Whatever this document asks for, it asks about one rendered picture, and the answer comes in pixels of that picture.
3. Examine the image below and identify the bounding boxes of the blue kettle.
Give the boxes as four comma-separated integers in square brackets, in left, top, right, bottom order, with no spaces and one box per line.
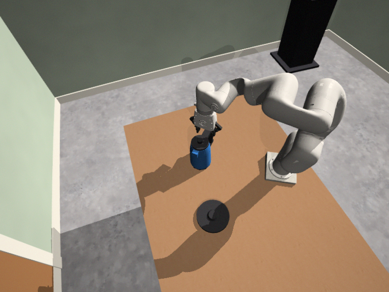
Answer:
[190,130,213,170]

